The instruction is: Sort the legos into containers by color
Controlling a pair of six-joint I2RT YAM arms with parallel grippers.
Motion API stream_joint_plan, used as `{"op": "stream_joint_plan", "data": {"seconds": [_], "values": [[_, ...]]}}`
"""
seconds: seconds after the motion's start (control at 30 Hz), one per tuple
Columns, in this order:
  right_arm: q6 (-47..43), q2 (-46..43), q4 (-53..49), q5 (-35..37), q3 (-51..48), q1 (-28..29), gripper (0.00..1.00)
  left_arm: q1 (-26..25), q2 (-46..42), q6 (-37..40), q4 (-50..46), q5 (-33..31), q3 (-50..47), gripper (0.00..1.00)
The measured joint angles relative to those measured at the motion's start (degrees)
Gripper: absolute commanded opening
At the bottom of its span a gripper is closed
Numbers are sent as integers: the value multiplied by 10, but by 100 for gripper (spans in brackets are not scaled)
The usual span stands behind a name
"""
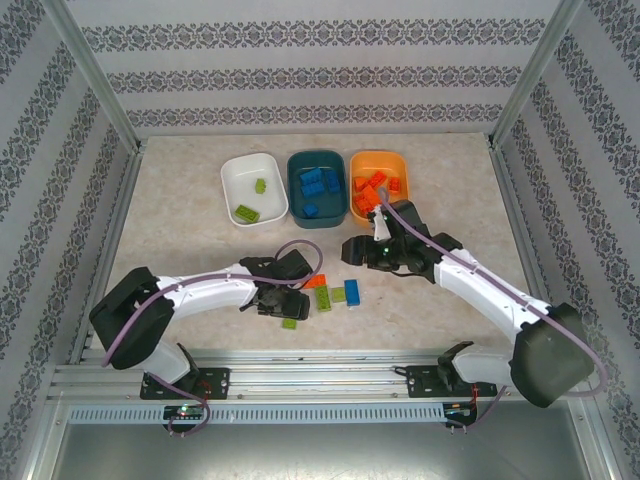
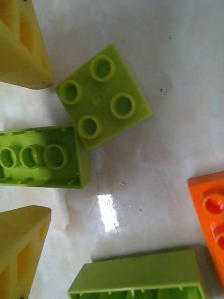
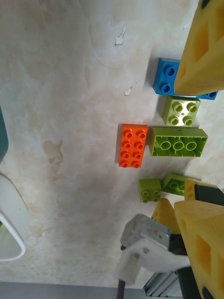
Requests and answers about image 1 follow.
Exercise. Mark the long green lego brick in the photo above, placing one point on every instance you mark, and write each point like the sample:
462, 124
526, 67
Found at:
247, 213
323, 299
289, 324

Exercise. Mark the small blue lego brick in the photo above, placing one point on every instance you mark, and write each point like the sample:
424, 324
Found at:
310, 211

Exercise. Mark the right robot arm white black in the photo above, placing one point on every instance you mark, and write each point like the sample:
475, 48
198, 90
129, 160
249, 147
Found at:
480, 295

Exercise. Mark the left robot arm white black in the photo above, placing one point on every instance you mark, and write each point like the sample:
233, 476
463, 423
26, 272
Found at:
210, 295

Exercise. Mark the dark teal plastic container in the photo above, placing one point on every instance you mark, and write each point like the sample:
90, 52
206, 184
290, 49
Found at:
330, 207

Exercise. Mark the orange plastic container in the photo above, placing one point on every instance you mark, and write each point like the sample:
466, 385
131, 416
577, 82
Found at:
380, 162

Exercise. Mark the white plastic container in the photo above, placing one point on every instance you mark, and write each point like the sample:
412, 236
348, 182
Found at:
245, 170

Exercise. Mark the small circuit board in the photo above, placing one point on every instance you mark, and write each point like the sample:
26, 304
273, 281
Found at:
457, 410
186, 411

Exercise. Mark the grey metal sheet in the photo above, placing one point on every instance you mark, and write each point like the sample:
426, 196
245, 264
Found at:
325, 455

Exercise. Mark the aluminium base rail beam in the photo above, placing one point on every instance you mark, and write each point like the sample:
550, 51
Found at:
325, 382

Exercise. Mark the aluminium frame side rail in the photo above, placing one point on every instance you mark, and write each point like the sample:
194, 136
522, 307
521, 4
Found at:
529, 250
121, 200

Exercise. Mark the aluminium frame post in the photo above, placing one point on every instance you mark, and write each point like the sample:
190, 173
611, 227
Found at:
537, 75
90, 75

